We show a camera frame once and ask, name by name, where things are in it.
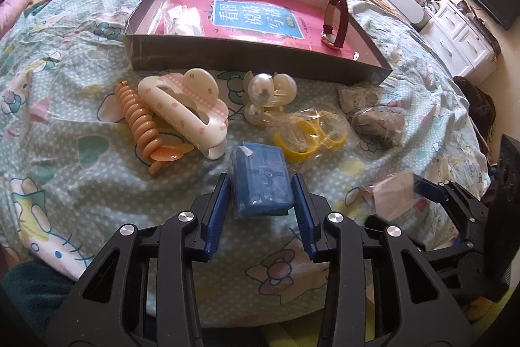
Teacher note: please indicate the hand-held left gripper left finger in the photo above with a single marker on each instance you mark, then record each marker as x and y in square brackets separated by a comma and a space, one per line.
[215, 211]

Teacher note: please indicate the small pale pink box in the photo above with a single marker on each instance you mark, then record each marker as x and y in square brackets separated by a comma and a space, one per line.
[390, 194]

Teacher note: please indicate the dark brown fuzzy object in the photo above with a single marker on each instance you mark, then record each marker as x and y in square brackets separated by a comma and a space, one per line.
[479, 107]

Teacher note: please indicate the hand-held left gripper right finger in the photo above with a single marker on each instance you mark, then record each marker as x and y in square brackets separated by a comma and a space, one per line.
[304, 213]

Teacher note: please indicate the orange spiral hair clip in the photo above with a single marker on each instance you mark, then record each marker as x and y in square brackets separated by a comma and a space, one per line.
[138, 115]

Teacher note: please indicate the pink book with blue label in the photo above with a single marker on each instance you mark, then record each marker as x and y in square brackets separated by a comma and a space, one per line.
[248, 21]

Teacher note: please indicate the clear plastic bag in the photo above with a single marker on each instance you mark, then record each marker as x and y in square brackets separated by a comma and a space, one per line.
[183, 19]

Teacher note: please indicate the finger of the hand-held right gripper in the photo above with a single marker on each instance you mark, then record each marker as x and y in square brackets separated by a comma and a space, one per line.
[434, 241]
[426, 189]

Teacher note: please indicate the white drawer cabinet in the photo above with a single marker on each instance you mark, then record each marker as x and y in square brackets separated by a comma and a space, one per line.
[459, 38]

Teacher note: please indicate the cream pink-dotted hair claw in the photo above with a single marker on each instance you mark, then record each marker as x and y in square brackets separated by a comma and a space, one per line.
[174, 103]

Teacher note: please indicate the shallow dark cardboard box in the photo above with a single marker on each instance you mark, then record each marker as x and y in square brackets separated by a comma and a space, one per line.
[170, 54]

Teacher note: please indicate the brown item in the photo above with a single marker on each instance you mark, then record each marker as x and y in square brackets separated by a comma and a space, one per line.
[380, 123]

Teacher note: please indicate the dark teal cloth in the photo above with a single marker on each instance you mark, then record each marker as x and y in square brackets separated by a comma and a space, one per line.
[36, 298]

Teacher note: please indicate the pearl ball hair claw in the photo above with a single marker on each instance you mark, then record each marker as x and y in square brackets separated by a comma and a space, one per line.
[262, 89]

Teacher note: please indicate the blue box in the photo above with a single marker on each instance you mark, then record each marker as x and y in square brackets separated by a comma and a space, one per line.
[262, 180]

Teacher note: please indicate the grey bagged jewelry packet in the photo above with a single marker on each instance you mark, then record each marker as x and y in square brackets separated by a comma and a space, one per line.
[357, 97]

